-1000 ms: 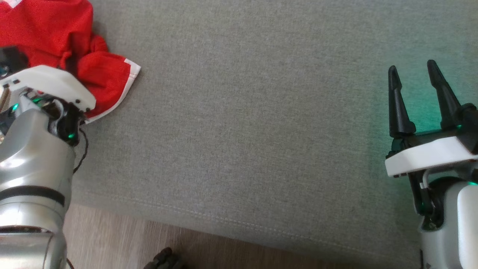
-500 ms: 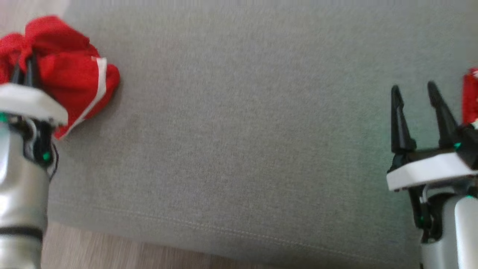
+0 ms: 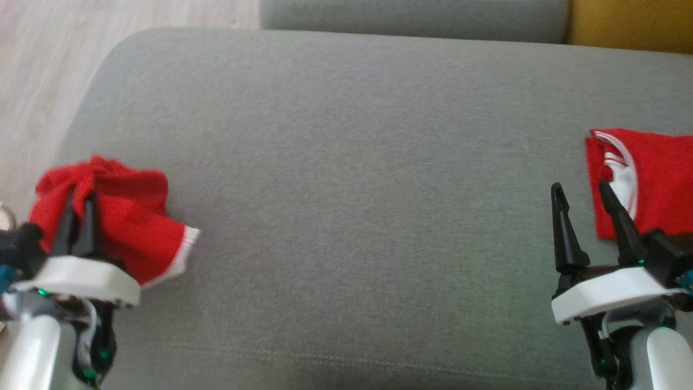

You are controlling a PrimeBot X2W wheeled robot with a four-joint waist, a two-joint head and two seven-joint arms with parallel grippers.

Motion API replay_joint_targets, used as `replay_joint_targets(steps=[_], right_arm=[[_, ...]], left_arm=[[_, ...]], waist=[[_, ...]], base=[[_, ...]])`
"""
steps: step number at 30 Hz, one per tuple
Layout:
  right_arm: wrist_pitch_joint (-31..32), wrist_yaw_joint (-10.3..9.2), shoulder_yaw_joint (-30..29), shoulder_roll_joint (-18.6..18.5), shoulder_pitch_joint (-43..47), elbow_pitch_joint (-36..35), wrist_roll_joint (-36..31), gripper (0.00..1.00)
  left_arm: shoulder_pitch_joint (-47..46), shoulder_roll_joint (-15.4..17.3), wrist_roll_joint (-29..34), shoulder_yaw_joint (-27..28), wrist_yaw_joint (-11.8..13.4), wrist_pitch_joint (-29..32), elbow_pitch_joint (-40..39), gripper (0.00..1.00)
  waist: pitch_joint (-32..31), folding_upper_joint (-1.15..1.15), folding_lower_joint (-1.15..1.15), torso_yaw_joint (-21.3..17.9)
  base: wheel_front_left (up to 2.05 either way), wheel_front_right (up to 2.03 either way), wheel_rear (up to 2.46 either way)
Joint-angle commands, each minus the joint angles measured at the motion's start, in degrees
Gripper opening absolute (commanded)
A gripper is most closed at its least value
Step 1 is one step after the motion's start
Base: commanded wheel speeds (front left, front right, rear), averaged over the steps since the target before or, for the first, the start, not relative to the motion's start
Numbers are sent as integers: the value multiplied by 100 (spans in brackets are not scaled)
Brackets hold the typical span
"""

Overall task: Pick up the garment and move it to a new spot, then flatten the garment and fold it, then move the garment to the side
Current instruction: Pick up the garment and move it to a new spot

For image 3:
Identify red Bulls 23 basketball jersey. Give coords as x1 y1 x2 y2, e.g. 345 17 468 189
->
584 128 693 242

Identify mustard yellow cushion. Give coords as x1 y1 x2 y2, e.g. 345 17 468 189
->
565 0 693 55

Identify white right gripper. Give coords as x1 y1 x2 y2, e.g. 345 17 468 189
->
550 179 689 326

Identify grey sofa back cushion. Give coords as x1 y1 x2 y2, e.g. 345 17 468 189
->
259 0 571 46

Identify large grey sofa seat cushion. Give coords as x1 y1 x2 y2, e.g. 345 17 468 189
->
0 27 693 390

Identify red shorts with white trim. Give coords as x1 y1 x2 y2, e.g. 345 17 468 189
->
28 154 201 289

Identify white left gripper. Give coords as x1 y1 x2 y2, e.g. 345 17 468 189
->
10 184 142 309

